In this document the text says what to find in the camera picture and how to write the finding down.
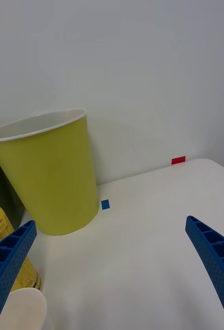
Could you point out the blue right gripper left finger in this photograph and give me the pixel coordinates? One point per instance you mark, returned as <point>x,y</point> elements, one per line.
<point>6,270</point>

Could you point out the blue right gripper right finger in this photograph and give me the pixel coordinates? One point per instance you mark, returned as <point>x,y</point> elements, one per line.
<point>217,260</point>

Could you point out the yellow-green plastic waste bin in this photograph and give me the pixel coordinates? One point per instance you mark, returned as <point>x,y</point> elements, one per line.
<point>55,175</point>

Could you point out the white paper cup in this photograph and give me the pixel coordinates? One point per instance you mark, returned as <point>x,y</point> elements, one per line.
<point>24,309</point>

